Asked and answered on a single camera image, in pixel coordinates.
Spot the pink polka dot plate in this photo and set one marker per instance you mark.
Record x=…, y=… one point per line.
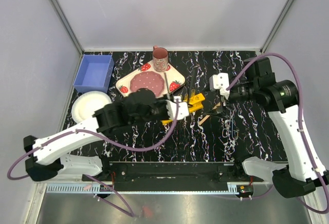
x=149, y=80

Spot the white slotted cable duct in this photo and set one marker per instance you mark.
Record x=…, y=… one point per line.
x=96, y=188

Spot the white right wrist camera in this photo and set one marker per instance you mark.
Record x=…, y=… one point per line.
x=220, y=82

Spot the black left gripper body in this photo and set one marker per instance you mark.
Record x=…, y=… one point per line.
x=159, y=111

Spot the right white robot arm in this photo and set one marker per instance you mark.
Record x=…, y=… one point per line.
x=281, y=101

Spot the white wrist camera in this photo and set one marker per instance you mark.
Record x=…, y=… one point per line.
x=220, y=82
x=177, y=109

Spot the white strawberry serving tray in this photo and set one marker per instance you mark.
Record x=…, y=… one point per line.
x=175, y=78

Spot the yellow plastic test tube rack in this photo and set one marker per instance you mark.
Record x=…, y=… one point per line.
x=194, y=105

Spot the blue plastic bin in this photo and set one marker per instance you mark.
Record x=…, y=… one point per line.
x=94, y=73

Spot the white paper plate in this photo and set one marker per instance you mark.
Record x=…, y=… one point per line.
x=86, y=105

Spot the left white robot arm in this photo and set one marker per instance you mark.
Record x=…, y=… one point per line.
x=49, y=156

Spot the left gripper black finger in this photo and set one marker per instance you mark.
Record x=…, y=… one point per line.
x=193, y=79
x=167, y=86

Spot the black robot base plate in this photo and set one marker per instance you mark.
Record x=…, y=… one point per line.
x=172, y=173

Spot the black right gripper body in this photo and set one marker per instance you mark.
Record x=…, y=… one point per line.
x=238, y=93

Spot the pink patterned mug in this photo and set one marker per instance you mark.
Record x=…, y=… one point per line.
x=160, y=58

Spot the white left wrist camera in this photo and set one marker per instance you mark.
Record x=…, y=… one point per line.
x=177, y=109

